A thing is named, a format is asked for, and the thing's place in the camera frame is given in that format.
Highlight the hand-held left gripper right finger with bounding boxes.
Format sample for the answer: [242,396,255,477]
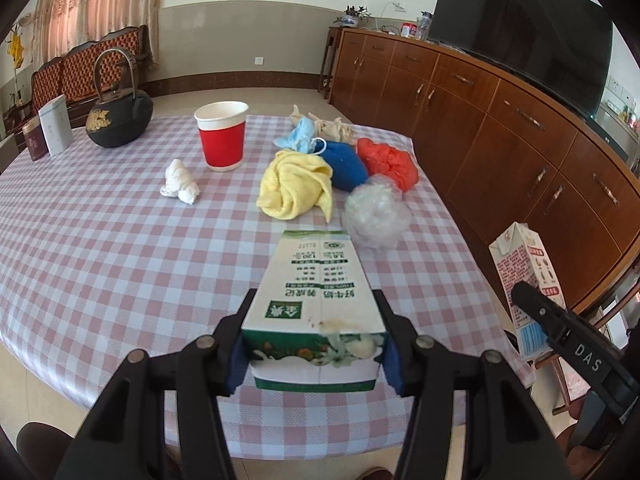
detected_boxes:
[370,289,571,480]

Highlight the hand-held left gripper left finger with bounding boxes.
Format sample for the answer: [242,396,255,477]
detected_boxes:
[52,287,258,480]

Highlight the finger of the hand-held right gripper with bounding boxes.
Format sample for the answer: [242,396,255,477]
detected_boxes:
[510,281,577,349]

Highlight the red and white milk carton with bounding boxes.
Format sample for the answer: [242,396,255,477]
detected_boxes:
[488,222,568,365]

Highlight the green and white milk carton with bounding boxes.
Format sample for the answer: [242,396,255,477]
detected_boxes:
[241,230,388,393]

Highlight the red plastic bag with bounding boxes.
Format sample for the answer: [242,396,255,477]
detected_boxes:
[356,138,419,192]

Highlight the red paper cup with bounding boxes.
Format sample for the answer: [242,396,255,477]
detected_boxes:
[194,101,249,173]

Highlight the pink checkered tablecloth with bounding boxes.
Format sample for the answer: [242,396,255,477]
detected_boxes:
[0,114,536,458]

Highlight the clear plastic bag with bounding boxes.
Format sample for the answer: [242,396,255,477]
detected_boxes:
[343,175,412,249]

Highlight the long wooden cabinet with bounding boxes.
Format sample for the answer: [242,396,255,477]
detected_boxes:
[330,27,640,313]

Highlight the yellow cloth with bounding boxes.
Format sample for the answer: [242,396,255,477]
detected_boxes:
[256,150,334,222]

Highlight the crumpled white tissue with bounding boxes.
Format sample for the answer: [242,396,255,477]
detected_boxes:
[160,159,201,205]

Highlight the dark round stool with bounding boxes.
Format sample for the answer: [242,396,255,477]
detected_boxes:
[16,422,73,472]

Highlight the blue cloth bundle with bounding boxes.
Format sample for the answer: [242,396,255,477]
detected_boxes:
[320,141,370,192]

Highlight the blue face mask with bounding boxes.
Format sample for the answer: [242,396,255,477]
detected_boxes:
[273,116,328,155]

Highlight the black iron teapot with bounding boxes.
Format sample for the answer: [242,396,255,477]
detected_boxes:
[85,47,154,149]

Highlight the black television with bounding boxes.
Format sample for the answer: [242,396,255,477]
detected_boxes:
[428,0,615,121]

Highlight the white box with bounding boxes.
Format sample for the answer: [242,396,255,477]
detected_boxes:
[38,95,73,157]

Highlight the maroon box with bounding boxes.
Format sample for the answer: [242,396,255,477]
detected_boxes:
[22,119,49,162]

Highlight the wooden sofa with red cushions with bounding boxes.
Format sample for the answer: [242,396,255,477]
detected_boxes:
[2,25,153,141]

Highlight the potted plant in porcelain pot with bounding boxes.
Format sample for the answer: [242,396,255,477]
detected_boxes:
[334,5,373,28]

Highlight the yellow hanging ornament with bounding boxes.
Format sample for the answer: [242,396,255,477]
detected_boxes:
[7,25,26,68]

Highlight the pink embroidered curtain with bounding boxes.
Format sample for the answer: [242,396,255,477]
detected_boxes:
[30,0,166,73]

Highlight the white cable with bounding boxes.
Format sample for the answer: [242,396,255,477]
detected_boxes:
[379,2,407,27]

